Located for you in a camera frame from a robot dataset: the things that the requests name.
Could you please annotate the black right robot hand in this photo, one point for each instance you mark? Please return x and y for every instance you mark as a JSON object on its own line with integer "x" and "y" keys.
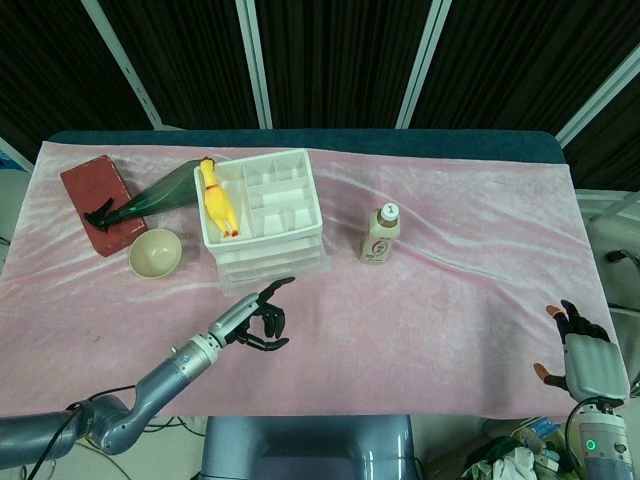
{"x": 592, "y": 365}

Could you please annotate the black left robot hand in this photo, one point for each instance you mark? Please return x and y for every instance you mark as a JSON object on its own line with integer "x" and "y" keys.
{"x": 240, "y": 312}

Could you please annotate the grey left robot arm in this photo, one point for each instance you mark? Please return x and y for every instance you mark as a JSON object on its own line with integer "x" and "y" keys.
{"x": 150, "y": 387}

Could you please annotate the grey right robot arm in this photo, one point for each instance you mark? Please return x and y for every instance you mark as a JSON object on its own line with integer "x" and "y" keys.
{"x": 602, "y": 440}

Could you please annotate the clear plastic container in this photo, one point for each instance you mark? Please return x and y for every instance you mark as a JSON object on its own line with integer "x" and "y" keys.
{"x": 275, "y": 277}
{"x": 270, "y": 244}
{"x": 275, "y": 260}

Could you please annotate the white plastic drawer organizer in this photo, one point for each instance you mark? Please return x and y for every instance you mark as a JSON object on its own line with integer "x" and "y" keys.
{"x": 260, "y": 200}

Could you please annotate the beige bowl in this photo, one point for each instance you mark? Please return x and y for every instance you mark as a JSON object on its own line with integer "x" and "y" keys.
{"x": 155, "y": 252}

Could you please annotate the yellow rubber chicken toy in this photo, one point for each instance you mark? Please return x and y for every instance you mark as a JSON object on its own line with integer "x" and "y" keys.
{"x": 217, "y": 200}

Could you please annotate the green white rag pile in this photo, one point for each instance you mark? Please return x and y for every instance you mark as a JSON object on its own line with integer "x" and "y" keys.
{"x": 500, "y": 460}

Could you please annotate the green translucent plastic bottle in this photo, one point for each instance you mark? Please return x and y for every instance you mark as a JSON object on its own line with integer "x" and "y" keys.
{"x": 160, "y": 197}

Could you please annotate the blue grey robot torso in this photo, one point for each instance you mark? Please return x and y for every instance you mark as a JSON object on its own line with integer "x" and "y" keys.
{"x": 310, "y": 447}

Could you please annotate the milk tea bottle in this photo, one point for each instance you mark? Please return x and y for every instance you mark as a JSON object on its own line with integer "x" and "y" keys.
{"x": 381, "y": 240}

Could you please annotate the pink velvet table cloth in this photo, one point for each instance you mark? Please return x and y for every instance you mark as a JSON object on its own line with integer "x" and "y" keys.
{"x": 400, "y": 325}

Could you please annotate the red brick block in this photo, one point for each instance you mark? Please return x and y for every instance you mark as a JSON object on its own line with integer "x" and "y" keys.
{"x": 97, "y": 180}

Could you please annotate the white frame post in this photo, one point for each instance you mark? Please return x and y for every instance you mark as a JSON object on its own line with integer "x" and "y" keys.
{"x": 600, "y": 85}
{"x": 125, "y": 65}
{"x": 255, "y": 65}
{"x": 422, "y": 65}

